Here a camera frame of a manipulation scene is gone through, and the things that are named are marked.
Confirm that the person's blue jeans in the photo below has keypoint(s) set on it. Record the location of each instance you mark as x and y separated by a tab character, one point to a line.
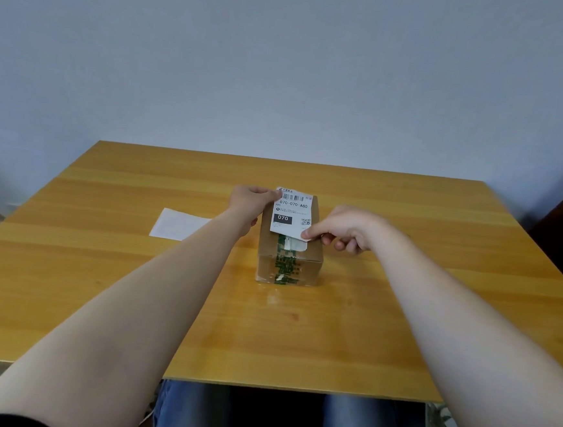
190	413

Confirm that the person's right thumb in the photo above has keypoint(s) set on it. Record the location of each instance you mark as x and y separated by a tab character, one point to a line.
325	238

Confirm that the white paper sheet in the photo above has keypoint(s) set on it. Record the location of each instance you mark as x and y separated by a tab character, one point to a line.
176	224

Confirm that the person's left thumb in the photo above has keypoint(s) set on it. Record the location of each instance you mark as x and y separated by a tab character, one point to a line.
271	195

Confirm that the person's right hand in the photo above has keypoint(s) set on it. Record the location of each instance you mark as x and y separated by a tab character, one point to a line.
353	226

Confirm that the person's left forearm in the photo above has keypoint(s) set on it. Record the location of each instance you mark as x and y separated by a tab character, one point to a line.
122	325

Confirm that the person's right forearm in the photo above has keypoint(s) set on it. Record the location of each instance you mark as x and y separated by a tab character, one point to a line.
470	347

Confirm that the white shipping label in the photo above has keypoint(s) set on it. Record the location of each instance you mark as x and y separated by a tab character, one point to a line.
292	216

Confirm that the cardboard box with green tape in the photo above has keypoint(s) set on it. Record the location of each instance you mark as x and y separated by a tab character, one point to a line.
302	263

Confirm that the person's left hand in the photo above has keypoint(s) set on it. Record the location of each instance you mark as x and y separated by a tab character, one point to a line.
246	201

